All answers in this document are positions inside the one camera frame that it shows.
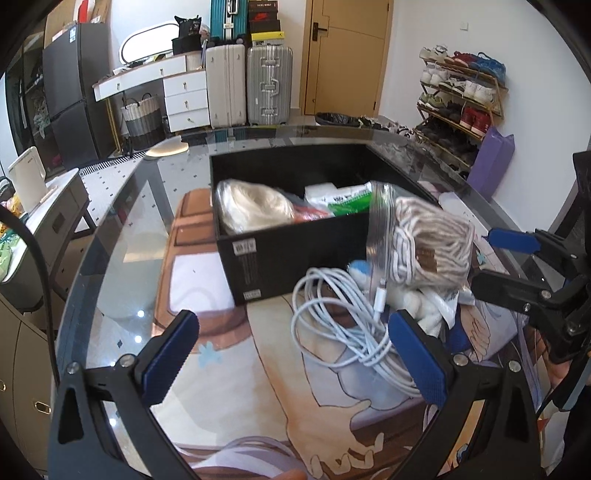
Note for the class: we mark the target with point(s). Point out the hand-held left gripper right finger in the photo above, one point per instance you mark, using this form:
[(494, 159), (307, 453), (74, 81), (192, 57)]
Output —
[(418, 357)]

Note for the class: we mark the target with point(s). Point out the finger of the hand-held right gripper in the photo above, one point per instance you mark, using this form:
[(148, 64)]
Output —
[(512, 290), (510, 240)]

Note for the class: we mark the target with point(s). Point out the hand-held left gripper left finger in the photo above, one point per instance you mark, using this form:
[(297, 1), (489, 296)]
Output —
[(168, 357)]

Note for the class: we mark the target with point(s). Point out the white plush toy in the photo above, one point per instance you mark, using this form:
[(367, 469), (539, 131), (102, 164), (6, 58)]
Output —
[(431, 314)]

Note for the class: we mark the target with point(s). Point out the black cardboard box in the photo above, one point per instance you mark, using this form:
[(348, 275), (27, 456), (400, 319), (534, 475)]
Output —
[(286, 258)]

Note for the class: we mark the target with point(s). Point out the green and white packet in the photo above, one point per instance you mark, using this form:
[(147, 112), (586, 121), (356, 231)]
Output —
[(341, 198)]

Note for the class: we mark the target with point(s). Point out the red and white glue packet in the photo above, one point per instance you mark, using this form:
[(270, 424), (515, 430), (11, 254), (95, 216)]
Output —
[(311, 214)]

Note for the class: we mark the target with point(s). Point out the person's right hand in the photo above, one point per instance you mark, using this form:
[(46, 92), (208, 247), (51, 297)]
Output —
[(561, 371)]

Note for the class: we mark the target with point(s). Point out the person's left hand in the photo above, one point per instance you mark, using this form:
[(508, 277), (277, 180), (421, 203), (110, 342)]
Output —
[(291, 475)]

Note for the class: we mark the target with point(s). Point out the purple bag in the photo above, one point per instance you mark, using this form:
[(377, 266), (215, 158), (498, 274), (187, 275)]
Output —
[(494, 164)]

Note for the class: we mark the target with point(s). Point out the printed cartoon table mat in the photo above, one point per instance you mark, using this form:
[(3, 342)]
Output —
[(277, 369)]

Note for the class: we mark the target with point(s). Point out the metal shoe rack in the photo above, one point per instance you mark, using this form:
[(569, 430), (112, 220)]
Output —
[(496, 115)]

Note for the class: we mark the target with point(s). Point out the beige cabinet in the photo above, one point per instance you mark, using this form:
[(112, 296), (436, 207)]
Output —
[(25, 378)]

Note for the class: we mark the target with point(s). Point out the shoe rack with shoes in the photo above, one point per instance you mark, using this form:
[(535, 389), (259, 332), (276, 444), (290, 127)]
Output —
[(461, 97)]

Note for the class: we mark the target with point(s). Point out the grey side table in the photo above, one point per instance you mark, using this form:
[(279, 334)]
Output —
[(55, 221)]

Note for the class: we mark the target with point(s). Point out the pile of snack packets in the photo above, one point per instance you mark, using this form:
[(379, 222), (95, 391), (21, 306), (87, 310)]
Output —
[(9, 230)]

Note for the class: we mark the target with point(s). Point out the black trash bag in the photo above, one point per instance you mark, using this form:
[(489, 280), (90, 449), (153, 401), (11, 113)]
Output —
[(337, 119)]

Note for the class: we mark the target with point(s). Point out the white tabletop appliance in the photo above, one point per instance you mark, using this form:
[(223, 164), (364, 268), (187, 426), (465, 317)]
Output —
[(27, 180)]

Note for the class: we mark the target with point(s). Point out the woven laundry basket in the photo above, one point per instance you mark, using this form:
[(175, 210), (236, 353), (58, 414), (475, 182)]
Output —
[(142, 122)]

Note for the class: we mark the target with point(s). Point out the wooden door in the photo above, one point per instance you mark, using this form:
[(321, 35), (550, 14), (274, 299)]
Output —
[(346, 60)]

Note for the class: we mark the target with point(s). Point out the white dresser with drawers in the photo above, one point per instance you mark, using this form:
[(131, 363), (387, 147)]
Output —
[(184, 99)]

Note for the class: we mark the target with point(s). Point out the white suitcase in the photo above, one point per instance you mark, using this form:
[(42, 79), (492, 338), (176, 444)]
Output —
[(226, 87)]

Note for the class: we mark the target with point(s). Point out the black refrigerator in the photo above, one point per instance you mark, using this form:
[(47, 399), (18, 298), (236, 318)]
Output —
[(78, 92)]

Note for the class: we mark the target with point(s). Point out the silver suitcase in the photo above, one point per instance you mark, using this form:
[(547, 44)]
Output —
[(270, 85)]

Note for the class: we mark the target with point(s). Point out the dark glass cabinet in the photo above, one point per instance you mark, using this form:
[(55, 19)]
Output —
[(27, 106)]

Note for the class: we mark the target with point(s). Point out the oval white mirror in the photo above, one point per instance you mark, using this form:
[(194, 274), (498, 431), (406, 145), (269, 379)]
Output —
[(147, 44)]

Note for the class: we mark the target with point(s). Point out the stack of shoe boxes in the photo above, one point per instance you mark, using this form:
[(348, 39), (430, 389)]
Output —
[(267, 21)]

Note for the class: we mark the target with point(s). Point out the teal suitcase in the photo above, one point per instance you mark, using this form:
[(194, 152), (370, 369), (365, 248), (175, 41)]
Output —
[(228, 21)]

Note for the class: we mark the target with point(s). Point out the cardboard boxes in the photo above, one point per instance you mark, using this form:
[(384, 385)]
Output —
[(76, 16)]

